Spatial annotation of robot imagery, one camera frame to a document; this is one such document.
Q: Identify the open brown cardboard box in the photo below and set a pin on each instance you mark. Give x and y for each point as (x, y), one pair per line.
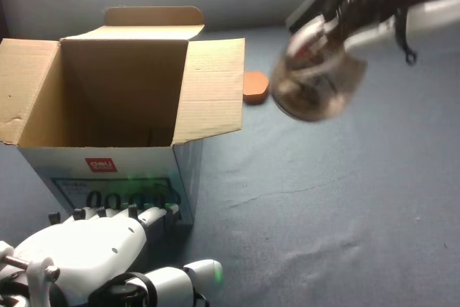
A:
(212, 95)

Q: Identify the orange hexagon block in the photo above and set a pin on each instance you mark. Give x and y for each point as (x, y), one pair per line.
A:
(255, 87)

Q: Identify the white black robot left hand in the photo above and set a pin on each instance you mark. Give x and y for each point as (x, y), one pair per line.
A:
(93, 249)

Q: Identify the grey table cloth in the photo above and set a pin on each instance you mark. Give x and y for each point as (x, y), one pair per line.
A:
(323, 195)

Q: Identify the dark glass bottle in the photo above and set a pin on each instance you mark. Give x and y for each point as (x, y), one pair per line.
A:
(316, 84)

